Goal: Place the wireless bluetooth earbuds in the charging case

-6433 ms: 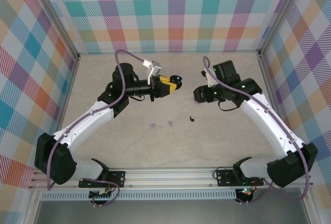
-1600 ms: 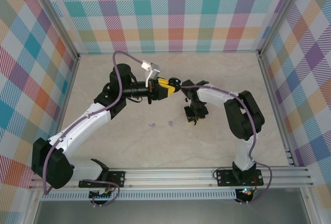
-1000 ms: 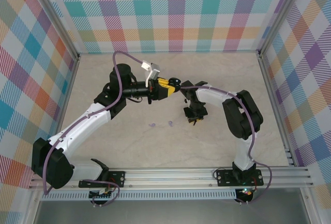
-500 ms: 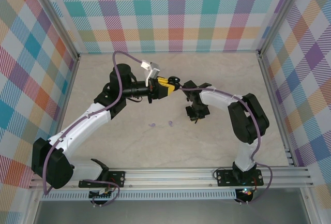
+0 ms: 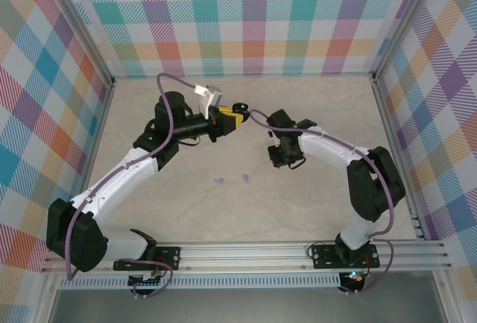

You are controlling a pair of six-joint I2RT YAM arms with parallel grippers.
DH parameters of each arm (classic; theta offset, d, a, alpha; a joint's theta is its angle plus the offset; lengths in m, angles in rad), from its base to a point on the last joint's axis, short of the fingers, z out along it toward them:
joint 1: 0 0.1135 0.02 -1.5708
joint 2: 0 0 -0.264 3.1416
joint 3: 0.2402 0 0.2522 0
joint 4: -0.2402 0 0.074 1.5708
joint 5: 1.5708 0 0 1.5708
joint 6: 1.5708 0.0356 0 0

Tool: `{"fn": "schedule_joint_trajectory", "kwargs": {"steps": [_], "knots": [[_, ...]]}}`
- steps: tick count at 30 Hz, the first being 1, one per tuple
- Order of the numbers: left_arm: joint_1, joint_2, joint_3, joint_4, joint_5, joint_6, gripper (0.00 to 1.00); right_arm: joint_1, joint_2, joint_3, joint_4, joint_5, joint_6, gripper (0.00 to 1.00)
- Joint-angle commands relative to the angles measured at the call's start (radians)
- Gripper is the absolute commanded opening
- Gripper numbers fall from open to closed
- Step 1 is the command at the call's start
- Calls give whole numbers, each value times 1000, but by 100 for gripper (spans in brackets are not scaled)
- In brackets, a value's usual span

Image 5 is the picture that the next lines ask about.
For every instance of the aluminium frame post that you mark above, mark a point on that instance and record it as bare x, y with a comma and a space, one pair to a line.
80, 28
406, 21

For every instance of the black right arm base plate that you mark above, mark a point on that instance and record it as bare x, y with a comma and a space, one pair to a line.
324, 257

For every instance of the aluminium side frame rail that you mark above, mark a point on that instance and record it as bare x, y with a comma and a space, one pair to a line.
93, 159
397, 133

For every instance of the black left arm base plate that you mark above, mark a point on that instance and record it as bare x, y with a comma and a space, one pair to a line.
169, 257

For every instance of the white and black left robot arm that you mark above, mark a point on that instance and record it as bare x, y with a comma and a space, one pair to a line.
119, 174

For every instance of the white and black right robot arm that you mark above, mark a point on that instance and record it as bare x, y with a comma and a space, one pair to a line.
331, 145

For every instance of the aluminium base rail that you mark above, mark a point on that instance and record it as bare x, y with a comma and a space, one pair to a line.
242, 256

